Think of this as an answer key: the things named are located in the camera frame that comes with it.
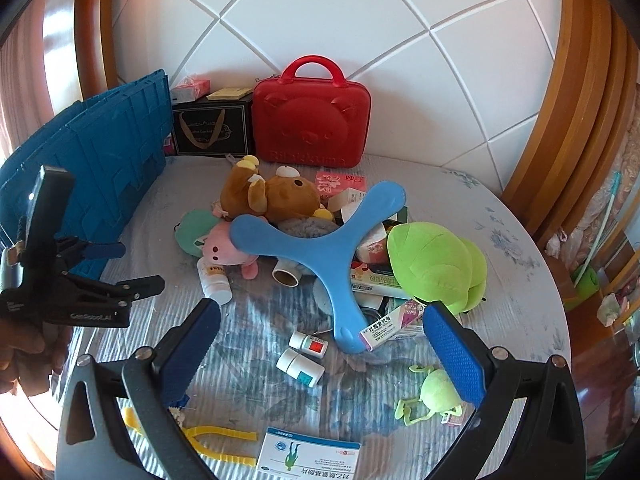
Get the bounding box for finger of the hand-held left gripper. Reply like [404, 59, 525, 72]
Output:
[65, 274, 166, 306]
[55, 237, 127, 275]

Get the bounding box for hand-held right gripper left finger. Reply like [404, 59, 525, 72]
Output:
[56, 298, 222, 480]

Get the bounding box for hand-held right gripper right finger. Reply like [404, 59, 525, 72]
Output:
[422, 302, 586, 480]

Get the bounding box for blue plastic storage crate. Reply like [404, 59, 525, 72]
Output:
[0, 69, 173, 281]

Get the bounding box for blue boomerang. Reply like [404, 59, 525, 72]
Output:
[229, 180, 407, 353]

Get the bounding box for person's left hand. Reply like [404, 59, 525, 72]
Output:
[0, 319, 72, 397]

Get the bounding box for small green monster plush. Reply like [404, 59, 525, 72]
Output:
[394, 364, 473, 427]

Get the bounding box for pink purple medicine box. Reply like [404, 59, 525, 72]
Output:
[360, 300, 427, 353]

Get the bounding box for white bottle orange label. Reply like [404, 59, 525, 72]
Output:
[197, 256, 233, 306]

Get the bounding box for yellow toy tongs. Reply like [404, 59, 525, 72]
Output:
[122, 407, 258, 463]

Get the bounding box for pink pig plush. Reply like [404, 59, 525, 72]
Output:
[175, 210, 261, 281]

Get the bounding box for green frog plush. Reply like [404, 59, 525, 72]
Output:
[386, 221, 488, 315]

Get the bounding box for white pill bottle green label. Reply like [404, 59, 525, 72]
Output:
[276, 349, 325, 388]

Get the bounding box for flat medicine box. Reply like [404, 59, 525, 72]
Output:
[350, 247, 416, 295]

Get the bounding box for white pill bottle red label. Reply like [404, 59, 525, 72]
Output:
[290, 331, 328, 358]

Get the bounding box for cardboard tape roll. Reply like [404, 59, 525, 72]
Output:
[271, 259, 304, 288]

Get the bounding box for white blue medicine box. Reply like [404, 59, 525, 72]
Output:
[256, 426, 362, 473]

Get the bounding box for green bucket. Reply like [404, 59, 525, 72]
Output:
[571, 265, 601, 301]

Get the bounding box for black gift box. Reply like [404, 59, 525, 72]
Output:
[171, 94, 257, 157]

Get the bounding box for grey plush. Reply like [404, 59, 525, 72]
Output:
[277, 216, 333, 241]

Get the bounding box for brown bear plush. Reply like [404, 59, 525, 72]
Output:
[220, 155, 335, 223]

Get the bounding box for pink tissue pack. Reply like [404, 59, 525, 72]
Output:
[170, 76, 212, 103]

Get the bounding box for white carton box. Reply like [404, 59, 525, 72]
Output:
[327, 187, 368, 221]

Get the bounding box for small yellow box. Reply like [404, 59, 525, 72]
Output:
[206, 86, 253, 101]

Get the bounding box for pink floral box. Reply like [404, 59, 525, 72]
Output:
[315, 170, 368, 200]

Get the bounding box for red bear suitcase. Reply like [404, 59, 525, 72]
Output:
[251, 55, 372, 170]

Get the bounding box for teal mop handle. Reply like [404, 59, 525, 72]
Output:
[582, 171, 622, 281]

